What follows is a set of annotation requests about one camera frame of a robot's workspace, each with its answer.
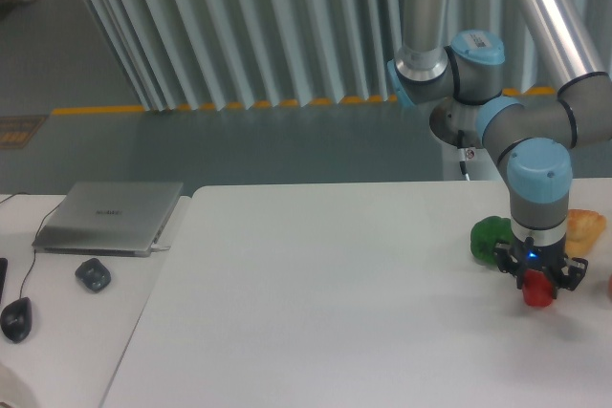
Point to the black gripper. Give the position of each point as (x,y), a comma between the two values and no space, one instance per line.
(565,273)

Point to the red bell pepper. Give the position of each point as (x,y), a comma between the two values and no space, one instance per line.
(536,289)

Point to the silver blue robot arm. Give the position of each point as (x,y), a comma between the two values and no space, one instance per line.
(530,147)

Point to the triangular flat bread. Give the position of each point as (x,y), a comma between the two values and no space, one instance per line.
(584,228)

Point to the green bell pepper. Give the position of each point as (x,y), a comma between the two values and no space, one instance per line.
(485,234)

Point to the white folding partition screen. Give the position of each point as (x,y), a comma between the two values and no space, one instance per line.
(253,53)

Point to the silver closed laptop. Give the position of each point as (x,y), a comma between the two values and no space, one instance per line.
(109,218)

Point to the black computer mouse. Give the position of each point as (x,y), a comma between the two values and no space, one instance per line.
(17,320)

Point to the black device at edge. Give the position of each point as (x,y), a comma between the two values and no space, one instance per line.
(3,274)

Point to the white round object corner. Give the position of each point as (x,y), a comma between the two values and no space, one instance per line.
(14,392)

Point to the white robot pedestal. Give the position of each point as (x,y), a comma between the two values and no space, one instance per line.
(459,159)

